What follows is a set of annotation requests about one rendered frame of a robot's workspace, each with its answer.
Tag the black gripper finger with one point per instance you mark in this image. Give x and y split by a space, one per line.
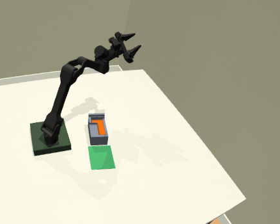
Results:
133 51
127 36

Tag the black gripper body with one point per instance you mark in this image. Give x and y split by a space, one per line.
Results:
126 55

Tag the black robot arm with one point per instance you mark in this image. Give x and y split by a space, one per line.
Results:
68 77

